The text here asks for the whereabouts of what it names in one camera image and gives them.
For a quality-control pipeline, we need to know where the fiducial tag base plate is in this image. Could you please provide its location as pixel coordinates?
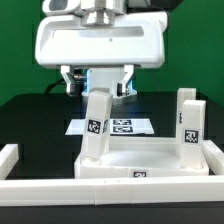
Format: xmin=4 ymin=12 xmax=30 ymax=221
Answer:
xmin=65 ymin=118 xmax=154 ymax=135

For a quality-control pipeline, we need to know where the white fence bar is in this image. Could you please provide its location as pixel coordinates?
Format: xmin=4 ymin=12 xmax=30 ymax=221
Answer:
xmin=203 ymin=140 xmax=224 ymax=175
xmin=0 ymin=144 xmax=19 ymax=180
xmin=0 ymin=175 xmax=224 ymax=206

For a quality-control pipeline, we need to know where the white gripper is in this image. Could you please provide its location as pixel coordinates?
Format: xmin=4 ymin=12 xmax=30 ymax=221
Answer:
xmin=35 ymin=11 xmax=167 ymax=97

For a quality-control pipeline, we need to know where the white left fence bar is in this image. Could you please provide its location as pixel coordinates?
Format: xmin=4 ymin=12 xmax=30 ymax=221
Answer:
xmin=0 ymin=144 xmax=19 ymax=180

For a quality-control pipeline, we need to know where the black cable on table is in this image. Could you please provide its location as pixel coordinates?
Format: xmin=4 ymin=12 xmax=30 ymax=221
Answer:
xmin=44 ymin=78 xmax=68 ymax=94

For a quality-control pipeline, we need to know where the white front fence bar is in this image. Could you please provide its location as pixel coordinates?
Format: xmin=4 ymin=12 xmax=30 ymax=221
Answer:
xmin=0 ymin=175 xmax=224 ymax=206

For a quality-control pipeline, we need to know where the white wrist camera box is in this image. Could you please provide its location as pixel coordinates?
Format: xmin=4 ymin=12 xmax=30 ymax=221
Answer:
xmin=42 ymin=0 xmax=81 ymax=16

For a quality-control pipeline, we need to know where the white desk top tray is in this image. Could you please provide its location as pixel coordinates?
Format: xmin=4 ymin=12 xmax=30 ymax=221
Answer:
xmin=74 ymin=136 xmax=209 ymax=179

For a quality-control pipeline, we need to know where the white right fence bar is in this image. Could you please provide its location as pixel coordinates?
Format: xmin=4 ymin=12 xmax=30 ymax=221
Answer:
xmin=203 ymin=140 xmax=224 ymax=175

